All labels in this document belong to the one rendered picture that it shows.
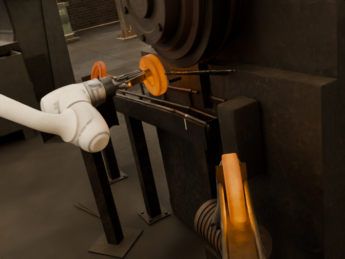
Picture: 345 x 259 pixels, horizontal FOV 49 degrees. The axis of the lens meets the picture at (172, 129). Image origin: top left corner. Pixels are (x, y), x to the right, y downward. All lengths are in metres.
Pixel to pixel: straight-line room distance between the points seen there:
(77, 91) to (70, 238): 1.02
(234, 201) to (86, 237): 1.36
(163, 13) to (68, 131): 0.43
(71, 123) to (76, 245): 1.01
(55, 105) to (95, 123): 0.18
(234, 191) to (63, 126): 0.56
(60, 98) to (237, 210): 0.70
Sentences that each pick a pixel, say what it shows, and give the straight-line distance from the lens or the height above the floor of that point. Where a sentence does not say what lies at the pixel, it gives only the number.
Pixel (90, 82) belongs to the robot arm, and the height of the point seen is 0.87.
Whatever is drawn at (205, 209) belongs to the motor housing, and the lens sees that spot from 1.13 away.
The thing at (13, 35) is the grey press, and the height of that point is 0.85.
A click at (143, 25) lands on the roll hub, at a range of 1.22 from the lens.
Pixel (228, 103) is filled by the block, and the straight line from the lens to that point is 1.10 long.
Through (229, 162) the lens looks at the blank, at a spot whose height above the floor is 0.78.
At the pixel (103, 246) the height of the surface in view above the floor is 0.01.
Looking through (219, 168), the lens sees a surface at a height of 0.71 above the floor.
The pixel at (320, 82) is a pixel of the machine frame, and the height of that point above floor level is 0.87.
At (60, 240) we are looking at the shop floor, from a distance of 2.12.
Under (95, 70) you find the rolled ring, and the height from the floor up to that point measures 0.71.
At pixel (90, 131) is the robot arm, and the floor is 0.78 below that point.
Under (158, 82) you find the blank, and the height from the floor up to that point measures 0.81.
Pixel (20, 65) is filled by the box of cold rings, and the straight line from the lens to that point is 3.50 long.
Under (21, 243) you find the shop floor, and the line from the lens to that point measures 2.22.
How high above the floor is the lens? 1.18
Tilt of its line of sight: 23 degrees down
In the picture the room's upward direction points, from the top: 10 degrees counter-clockwise
